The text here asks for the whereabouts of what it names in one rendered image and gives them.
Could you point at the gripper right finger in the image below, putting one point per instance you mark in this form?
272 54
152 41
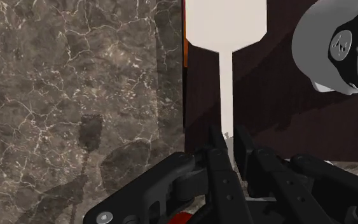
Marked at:
278 183

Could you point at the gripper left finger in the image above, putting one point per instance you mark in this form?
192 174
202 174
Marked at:
219 186

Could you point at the dark maroon robot stand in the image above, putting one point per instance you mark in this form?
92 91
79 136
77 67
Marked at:
290 108

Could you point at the white flat spatula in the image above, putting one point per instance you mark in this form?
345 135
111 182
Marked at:
225 24

